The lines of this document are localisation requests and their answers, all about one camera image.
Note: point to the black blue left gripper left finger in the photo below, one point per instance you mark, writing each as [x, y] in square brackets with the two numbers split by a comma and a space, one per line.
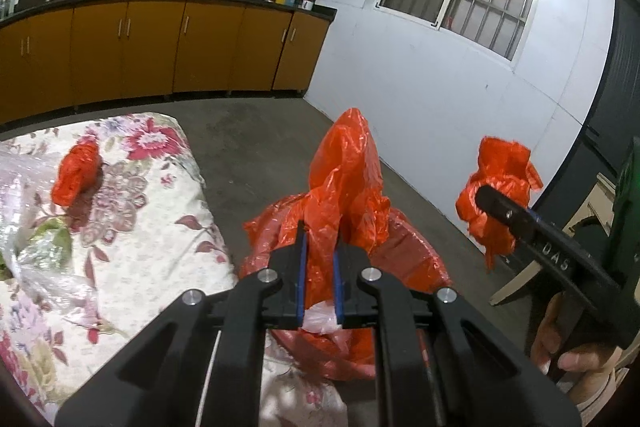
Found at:
[198, 363]

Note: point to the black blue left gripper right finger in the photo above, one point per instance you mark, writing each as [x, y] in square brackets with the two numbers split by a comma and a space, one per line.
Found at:
[439, 362]

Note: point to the round orange plastic bag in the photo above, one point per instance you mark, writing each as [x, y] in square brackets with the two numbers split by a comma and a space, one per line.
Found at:
[496, 194]

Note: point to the clear bubble wrap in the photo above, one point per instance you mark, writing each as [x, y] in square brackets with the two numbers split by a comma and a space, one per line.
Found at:
[37, 250]

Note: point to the tall orange plastic bag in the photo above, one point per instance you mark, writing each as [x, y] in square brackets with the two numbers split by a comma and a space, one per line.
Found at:
[345, 198]

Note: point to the clear plastic bag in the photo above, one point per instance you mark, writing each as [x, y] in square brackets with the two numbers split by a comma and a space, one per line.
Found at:
[321, 319]

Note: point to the red trash basket with liner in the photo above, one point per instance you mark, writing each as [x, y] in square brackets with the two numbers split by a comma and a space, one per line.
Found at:
[407, 256]

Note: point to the lower kitchen cabinets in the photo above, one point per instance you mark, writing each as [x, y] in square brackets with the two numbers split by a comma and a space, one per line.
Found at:
[75, 53]

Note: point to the right human hand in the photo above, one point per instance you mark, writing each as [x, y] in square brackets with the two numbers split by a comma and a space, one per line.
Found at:
[595, 364]

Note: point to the floral tablecloth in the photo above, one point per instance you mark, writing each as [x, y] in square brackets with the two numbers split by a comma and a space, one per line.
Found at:
[141, 236]

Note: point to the small orange bag far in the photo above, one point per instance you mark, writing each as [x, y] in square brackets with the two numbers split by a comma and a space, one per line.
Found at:
[77, 172]

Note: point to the clear jar on counter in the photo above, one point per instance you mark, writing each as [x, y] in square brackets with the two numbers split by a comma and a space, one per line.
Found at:
[6, 8]

